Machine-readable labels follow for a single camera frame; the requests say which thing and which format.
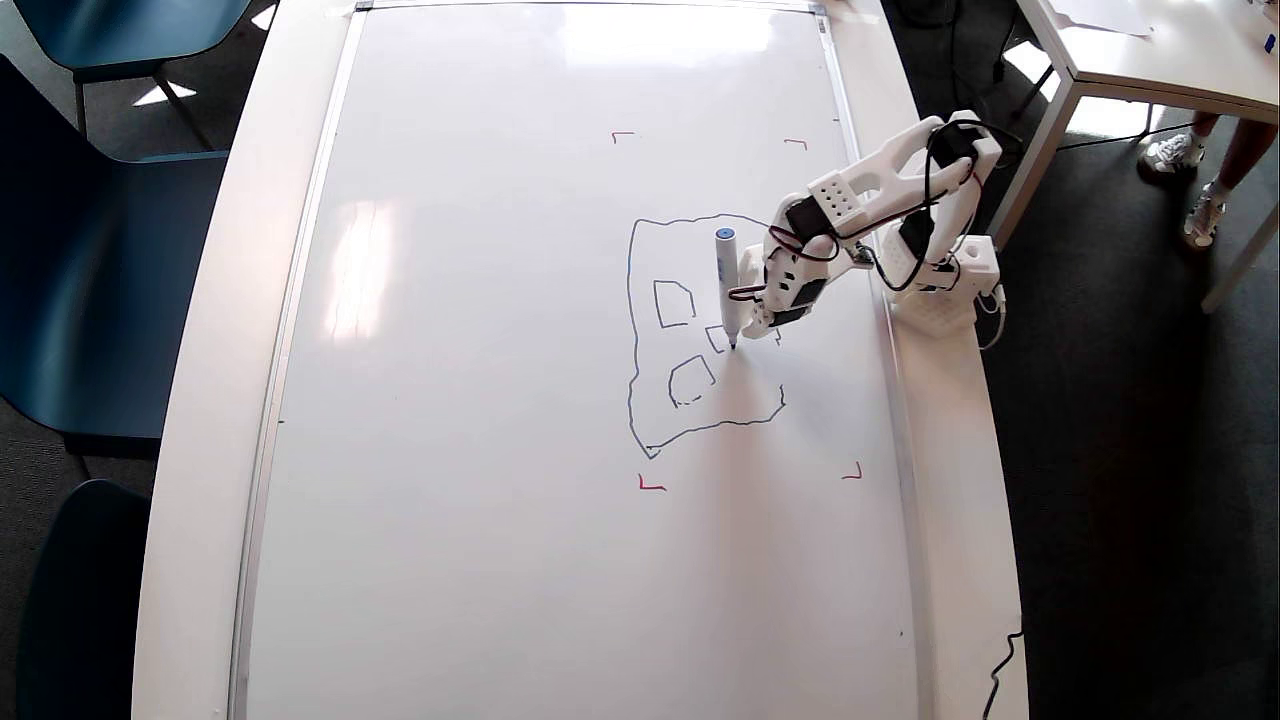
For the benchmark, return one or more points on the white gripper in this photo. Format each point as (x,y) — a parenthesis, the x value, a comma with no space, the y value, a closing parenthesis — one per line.
(763,320)

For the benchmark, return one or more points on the white marker pen blue cap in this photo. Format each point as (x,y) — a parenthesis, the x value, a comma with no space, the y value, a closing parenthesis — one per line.
(727,285)

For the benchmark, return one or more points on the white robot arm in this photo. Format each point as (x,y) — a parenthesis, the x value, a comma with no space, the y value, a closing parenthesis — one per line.
(836,196)

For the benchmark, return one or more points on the large white whiteboard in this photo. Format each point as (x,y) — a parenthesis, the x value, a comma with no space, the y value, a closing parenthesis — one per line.
(500,500)

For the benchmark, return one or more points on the white sneaker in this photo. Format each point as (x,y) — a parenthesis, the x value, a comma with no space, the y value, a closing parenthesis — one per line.
(1203,215)
(1170,155)

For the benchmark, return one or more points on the white paper sheet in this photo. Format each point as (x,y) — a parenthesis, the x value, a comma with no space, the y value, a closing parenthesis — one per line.
(1100,15)

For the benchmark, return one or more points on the bare person leg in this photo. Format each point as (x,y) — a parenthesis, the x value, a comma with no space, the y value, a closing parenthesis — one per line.
(1205,124)
(1245,150)

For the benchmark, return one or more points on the white side table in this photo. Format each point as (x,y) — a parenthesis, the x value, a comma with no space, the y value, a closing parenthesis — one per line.
(1180,60)

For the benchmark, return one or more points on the dark blue chair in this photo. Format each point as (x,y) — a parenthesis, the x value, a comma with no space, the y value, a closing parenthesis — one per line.
(80,300)
(80,600)

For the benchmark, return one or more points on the blue chair with metal legs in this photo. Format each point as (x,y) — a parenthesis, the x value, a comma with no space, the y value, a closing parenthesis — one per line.
(120,30)

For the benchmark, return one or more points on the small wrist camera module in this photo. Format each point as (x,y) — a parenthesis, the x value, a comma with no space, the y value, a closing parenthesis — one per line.
(861,255)

